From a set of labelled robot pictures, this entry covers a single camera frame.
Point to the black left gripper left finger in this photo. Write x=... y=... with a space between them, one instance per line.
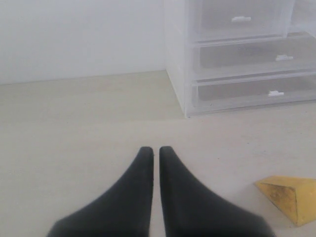
x=124 y=210

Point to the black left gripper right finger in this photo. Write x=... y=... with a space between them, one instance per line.
x=190 y=209

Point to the bottom wide clear drawer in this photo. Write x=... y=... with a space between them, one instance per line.
x=233 y=93

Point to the wide clear drawer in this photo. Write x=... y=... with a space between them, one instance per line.
x=295 y=52
x=233 y=93

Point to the white plastic drawer cabinet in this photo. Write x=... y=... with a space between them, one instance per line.
x=179 y=47

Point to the middle wide clear drawer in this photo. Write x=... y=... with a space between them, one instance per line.
x=295 y=52

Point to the top left clear drawer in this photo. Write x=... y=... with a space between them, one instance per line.
x=216 y=20

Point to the yellow sponge wedge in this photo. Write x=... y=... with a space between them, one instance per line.
x=295 y=197

